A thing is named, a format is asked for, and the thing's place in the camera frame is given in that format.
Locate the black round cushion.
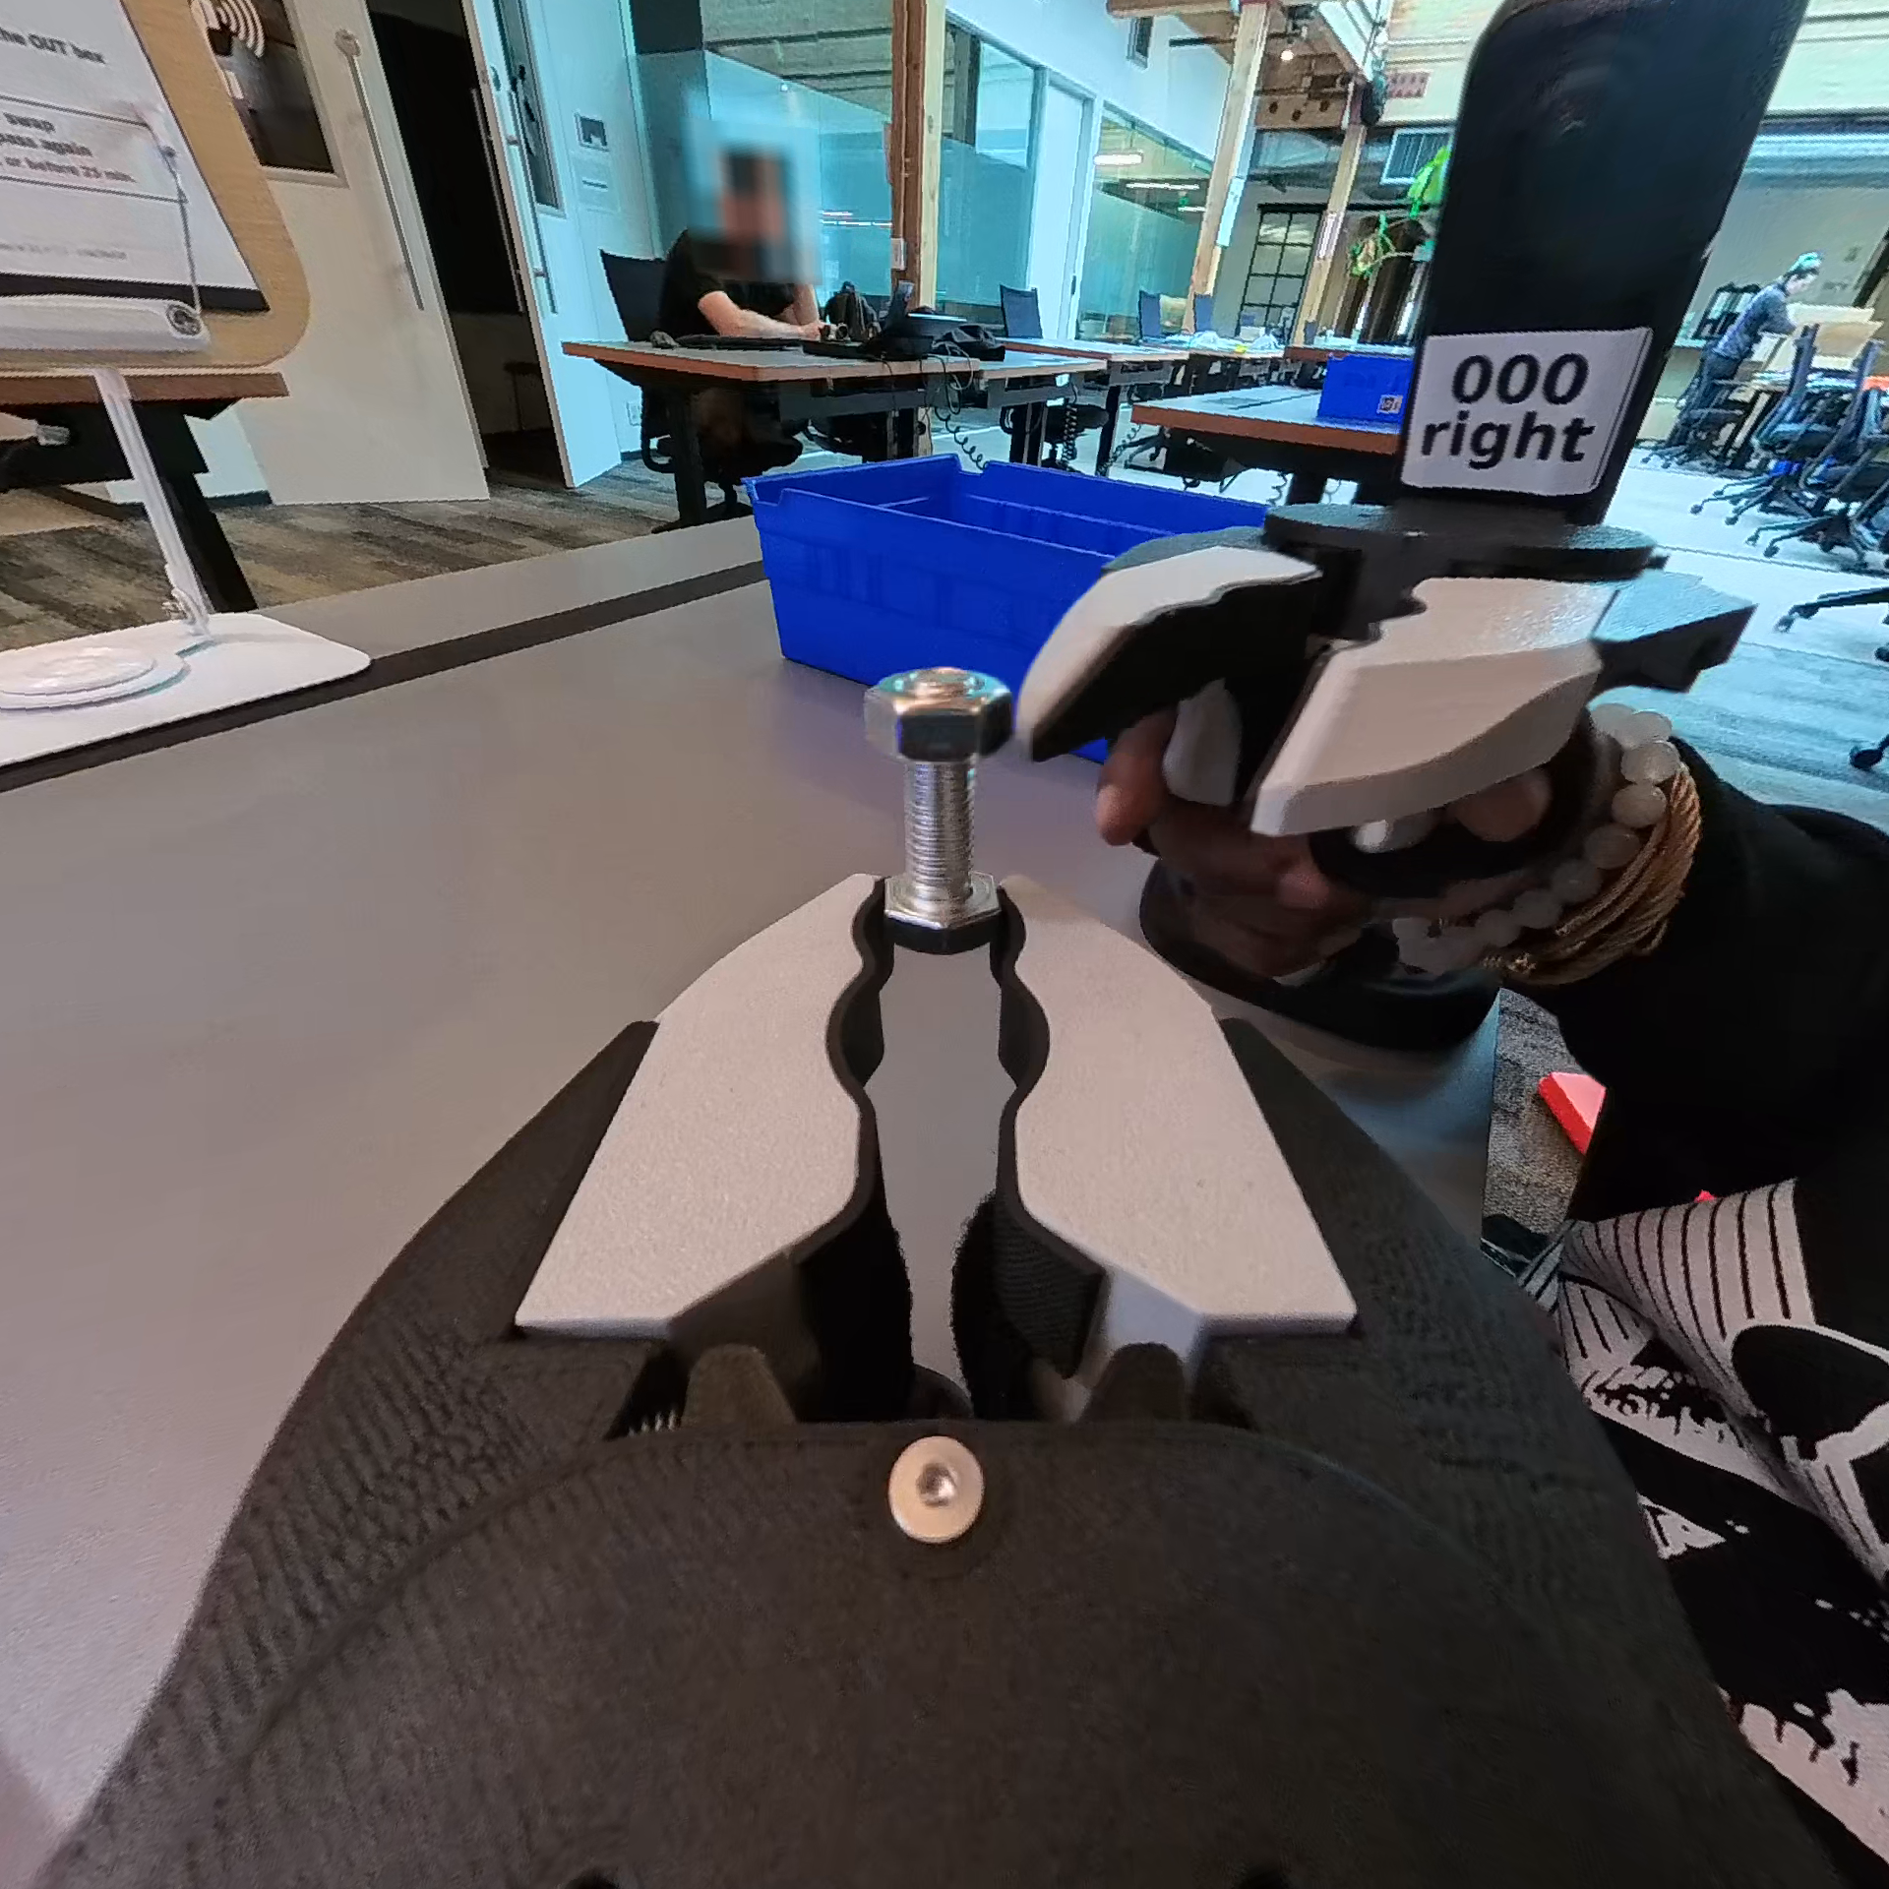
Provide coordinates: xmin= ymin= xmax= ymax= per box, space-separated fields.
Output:
xmin=1142 ymin=855 xmax=1497 ymax=1055

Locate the wooden office desk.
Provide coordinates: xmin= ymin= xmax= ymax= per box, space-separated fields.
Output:
xmin=562 ymin=333 xmax=1113 ymax=531
xmin=1138 ymin=384 xmax=1417 ymax=508

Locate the silver hex bolt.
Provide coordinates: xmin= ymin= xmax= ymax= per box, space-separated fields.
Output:
xmin=878 ymin=737 xmax=1006 ymax=953

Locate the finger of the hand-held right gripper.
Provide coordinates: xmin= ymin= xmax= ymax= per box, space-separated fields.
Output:
xmin=1234 ymin=575 xmax=1629 ymax=843
xmin=1015 ymin=541 xmax=1328 ymax=808

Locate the instruction sign board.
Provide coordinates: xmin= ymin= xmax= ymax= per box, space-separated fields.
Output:
xmin=0 ymin=0 xmax=312 ymax=373

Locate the person's right forearm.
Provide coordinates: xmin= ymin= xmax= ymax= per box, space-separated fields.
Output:
xmin=1551 ymin=737 xmax=1889 ymax=1225

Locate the white sign stand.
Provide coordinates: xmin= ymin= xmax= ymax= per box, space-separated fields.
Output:
xmin=0 ymin=370 xmax=374 ymax=776

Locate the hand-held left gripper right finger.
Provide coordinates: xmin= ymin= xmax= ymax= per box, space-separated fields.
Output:
xmin=970 ymin=874 xmax=1364 ymax=1387

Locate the white bead bracelet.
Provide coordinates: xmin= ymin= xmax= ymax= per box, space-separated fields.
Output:
xmin=1382 ymin=709 xmax=1692 ymax=981

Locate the wooden pillar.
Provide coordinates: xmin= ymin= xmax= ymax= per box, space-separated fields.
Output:
xmin=893 ymin=0 xmax=949 ymax=315

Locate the green plant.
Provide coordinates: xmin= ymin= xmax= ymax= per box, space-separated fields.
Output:
xmin=1353 ymin=148 xmax=1457 ymax=286

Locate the blue plastic bin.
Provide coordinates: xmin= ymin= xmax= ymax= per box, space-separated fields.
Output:
xmin=745 ymin=451 xmax=1276 ymax=764
xmin=1314 ymin=348 xmax=1417 ymax=432

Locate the black printed shirt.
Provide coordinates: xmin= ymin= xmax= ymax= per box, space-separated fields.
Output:
xmin=1520 ymin=1176 xmax=1889 ymax=1779

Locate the gold bracelet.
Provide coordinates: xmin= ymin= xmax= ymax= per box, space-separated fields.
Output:
xmin=1507 ymin=762 xmax=1710 ymax=993

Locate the silver hex nut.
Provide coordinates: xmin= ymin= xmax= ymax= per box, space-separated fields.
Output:
xmin=863 ymin=669 xmax=1019 ymax=764

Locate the small red object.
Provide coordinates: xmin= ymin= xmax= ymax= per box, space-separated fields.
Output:
xmin=1533 ymin=1068 xmax=1613 ymax=1159

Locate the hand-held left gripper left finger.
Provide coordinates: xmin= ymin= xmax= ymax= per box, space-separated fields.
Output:
xmin=516 ymin=874 xmax=918 ymax=1387

